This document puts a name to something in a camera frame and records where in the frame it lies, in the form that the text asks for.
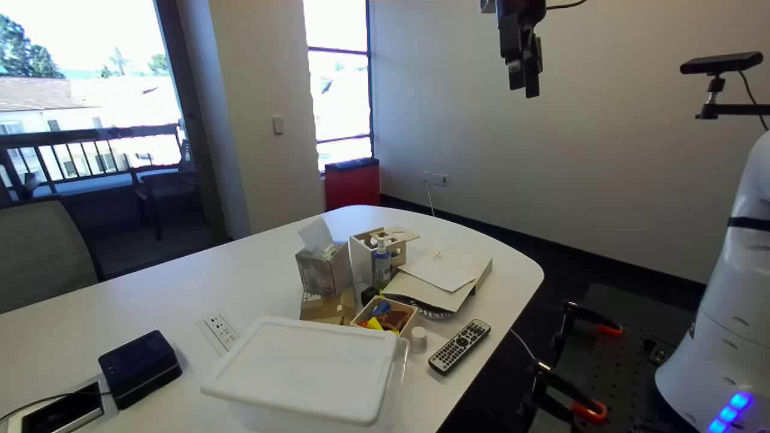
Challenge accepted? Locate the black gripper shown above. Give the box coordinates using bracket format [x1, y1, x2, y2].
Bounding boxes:
[494, 0, 548, 102]

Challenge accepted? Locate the white open wooden box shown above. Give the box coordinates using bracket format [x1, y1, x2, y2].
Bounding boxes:
[349, 226, 420, 292]

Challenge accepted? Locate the small wooden toy box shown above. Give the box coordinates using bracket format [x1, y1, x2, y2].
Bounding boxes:
[349, 295, 420, 340]

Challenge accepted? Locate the grey tissue box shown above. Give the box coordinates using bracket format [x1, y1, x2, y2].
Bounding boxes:
[293, 215, 356, 297]

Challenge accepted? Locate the dark blue box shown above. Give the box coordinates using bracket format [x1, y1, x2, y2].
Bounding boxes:
[95, 328, 186, 413]

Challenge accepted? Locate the red bin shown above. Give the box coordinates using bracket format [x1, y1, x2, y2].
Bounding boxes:
[322, 156, 382, 213]

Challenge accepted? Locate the white paper folder stack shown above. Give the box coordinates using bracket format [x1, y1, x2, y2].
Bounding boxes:
[379, 243, 495, 316]

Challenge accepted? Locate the black clamp orange tip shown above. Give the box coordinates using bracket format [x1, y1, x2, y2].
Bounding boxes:
[559, 298, 628, 345]
[530, 358, 610, 428]

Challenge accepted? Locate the black remote control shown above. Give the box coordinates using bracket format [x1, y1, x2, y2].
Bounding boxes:
[425, 318, 494, 379]

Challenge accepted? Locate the brown translucent package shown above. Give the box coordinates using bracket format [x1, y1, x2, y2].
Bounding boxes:
[299, 287, 361, 328]

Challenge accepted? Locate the white plastic storage bin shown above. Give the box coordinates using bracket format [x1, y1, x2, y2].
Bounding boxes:
[200, 316, 411, 433]

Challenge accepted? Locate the dark patio chair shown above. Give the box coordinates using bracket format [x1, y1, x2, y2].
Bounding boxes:
[129, 156, 200, 243]

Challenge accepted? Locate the white power outlet strip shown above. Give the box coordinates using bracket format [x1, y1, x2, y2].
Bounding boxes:
[195, 311, 242, 356]

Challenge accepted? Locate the dark balcony railing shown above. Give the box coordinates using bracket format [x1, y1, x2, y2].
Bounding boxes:
[0, 124, 188, 200]

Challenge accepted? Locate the grey office chair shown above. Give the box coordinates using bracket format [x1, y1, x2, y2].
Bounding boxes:
[0, 198, 103, 316]

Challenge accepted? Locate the black flat device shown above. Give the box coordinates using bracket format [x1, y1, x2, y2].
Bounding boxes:
[16, 380, 109, 433]

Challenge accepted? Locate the white wall outlet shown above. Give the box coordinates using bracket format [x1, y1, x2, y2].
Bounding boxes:
[420, 168, 451, 194]

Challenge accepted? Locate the narrow window frame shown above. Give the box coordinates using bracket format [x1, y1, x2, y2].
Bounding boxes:
[301, 0, 376, 174]

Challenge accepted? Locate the black camera on stand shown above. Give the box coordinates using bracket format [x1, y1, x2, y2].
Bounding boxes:
[678, 50, 770, 124]

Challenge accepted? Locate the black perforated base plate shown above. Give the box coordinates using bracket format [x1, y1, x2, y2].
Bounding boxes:
[551, 279, 702, 433]

